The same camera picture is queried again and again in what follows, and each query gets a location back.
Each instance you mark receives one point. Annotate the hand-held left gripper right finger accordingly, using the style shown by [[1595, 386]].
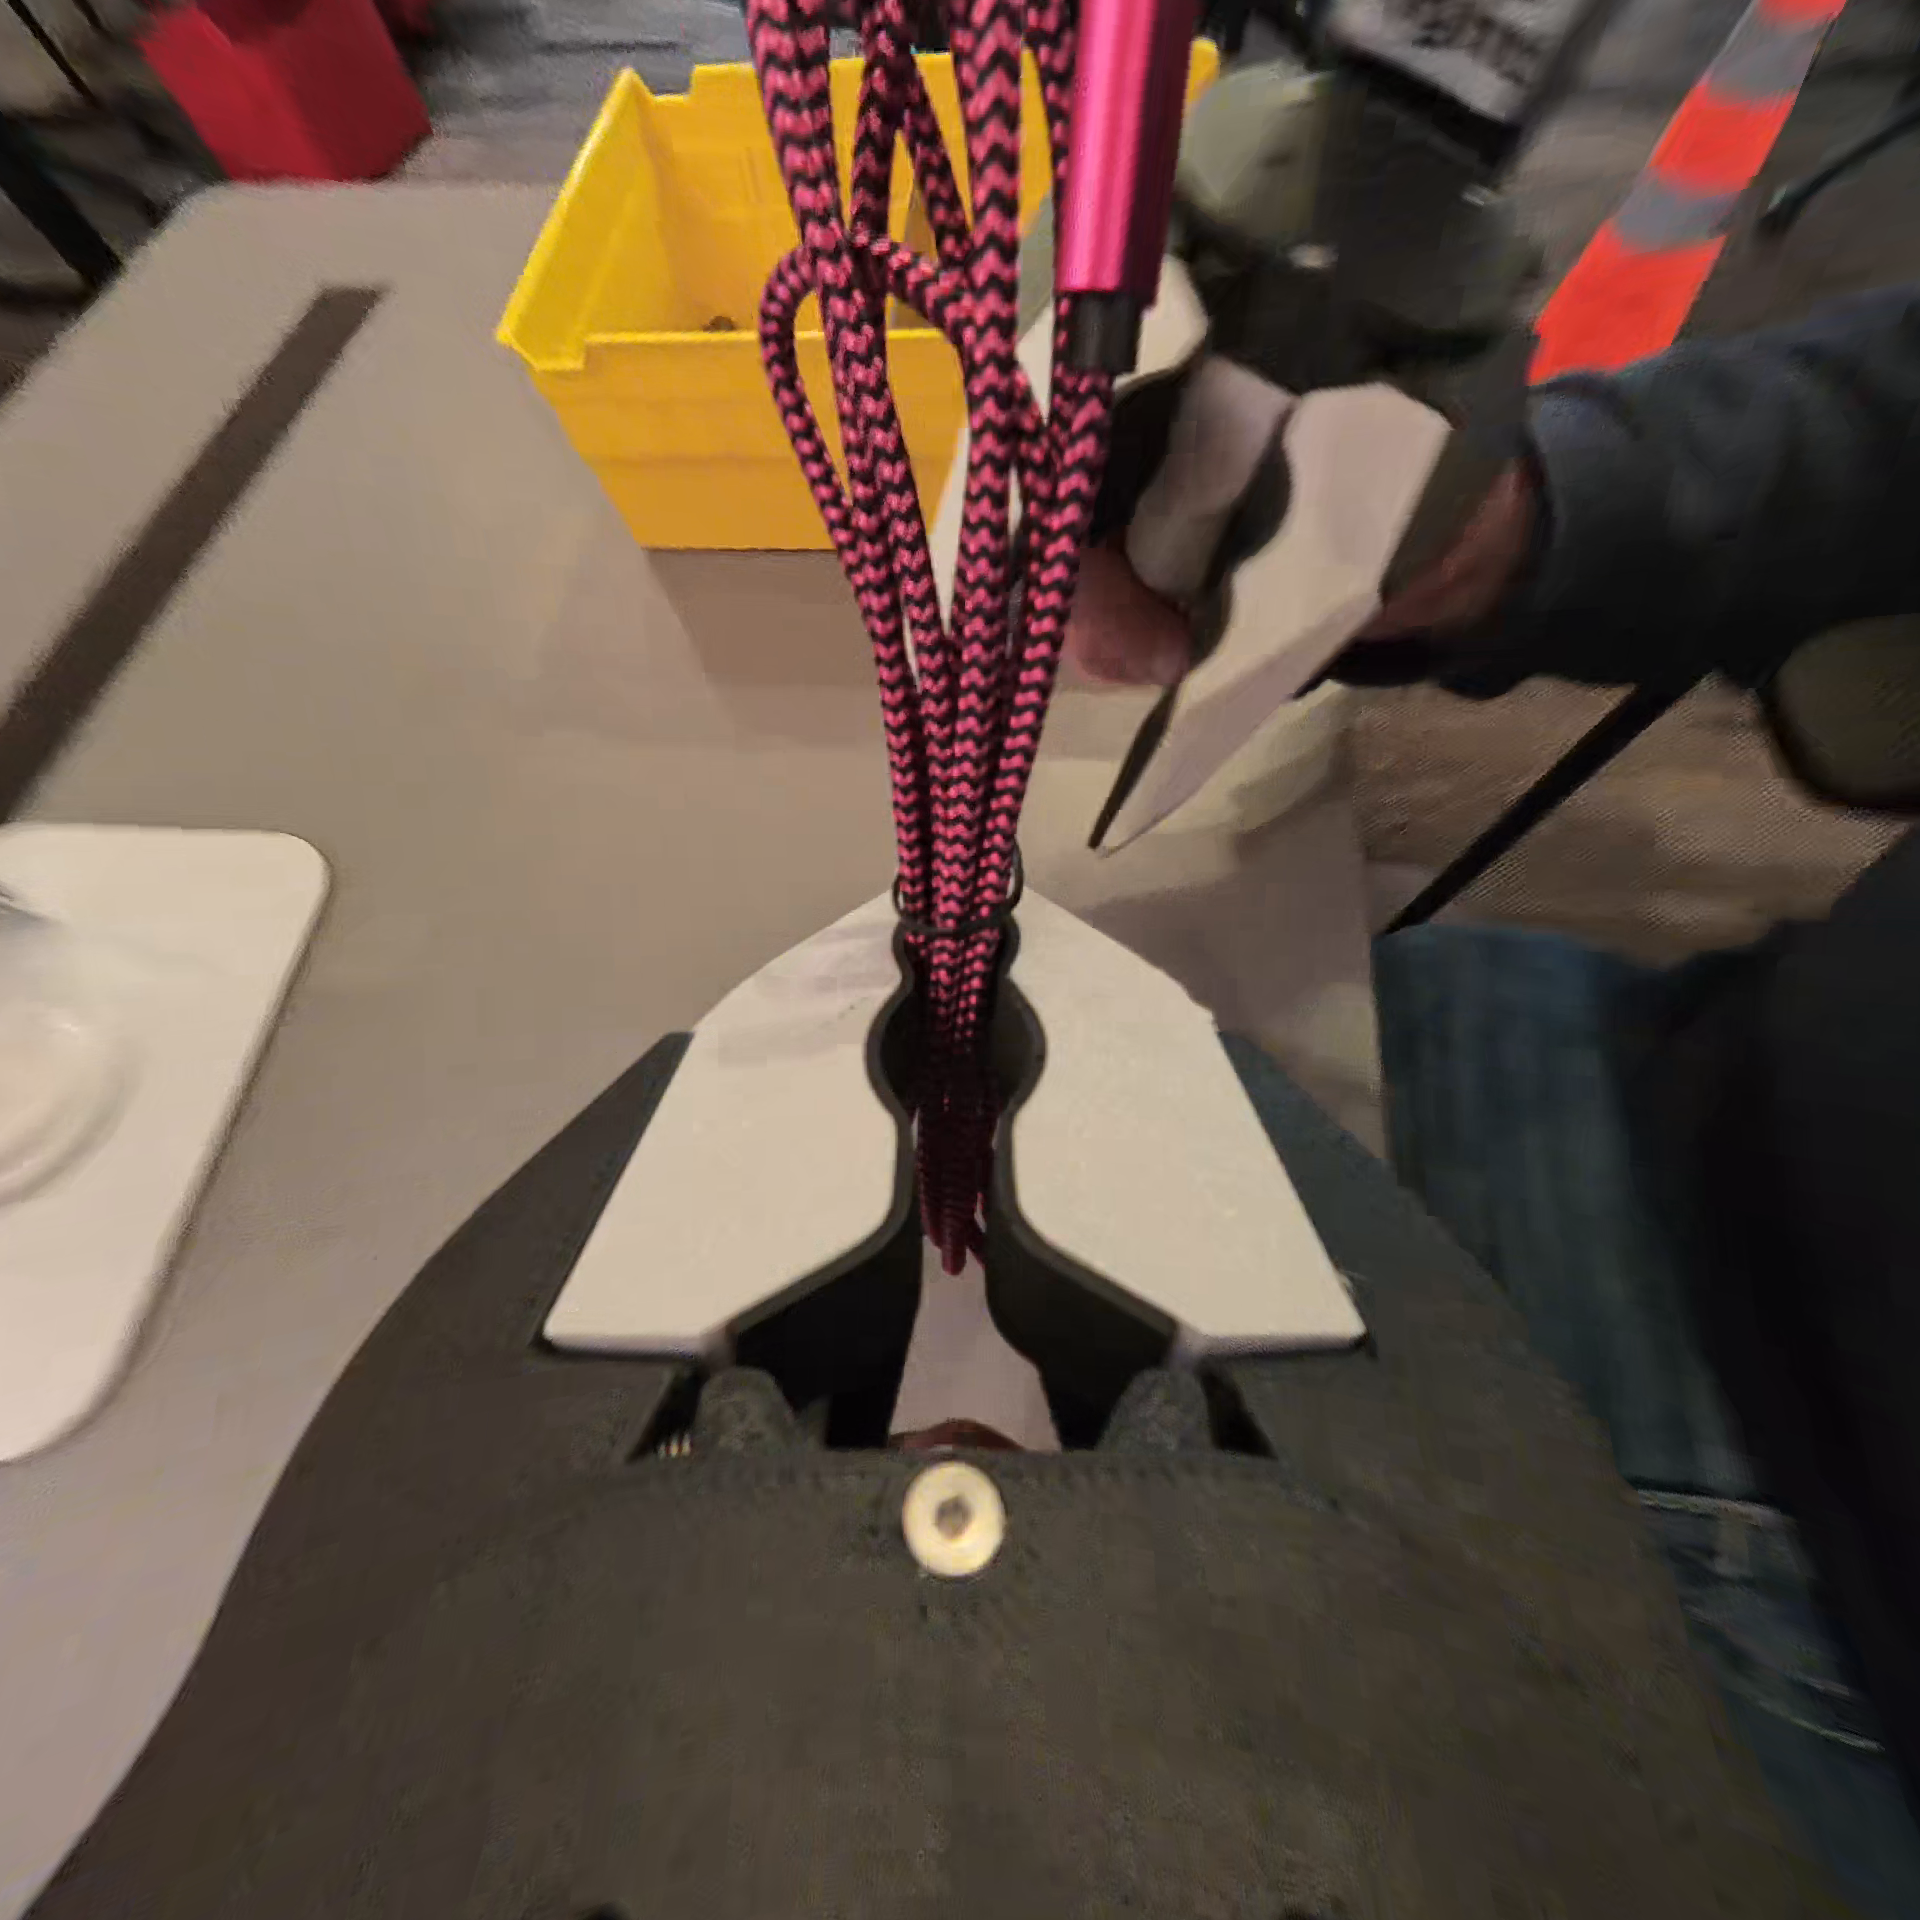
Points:
[[1186, 1203]]

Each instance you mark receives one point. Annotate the yellow plastic bin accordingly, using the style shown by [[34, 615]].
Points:
[[692, 362]]

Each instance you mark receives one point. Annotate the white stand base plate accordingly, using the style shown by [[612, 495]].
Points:
[[152, 1141]]

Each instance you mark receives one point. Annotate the person's right forearm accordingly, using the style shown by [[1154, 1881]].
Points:
[[1710, 496]]

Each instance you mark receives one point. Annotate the red plastic tub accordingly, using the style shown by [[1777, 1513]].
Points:
[[286, 85]]

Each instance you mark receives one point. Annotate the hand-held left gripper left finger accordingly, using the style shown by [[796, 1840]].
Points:
[[723, 1203]]

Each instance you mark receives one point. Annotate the black twist tie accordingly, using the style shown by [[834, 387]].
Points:
[[962, 897]]

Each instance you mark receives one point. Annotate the orange cone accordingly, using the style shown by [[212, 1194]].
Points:
[[1666, 243]]

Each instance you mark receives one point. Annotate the black floor stand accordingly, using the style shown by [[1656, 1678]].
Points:
[[1533, 811]]

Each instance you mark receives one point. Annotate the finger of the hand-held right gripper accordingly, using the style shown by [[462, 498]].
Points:
[[1323, 572], [1203, 466]]

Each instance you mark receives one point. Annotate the person's legs in jeans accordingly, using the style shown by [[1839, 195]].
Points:
[[1560, 1203]]

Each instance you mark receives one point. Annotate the black chair armrest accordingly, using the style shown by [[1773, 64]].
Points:
[[1845, 723]]

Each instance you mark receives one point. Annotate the person's right hand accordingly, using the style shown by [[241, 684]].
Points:
[[1141, 636]]

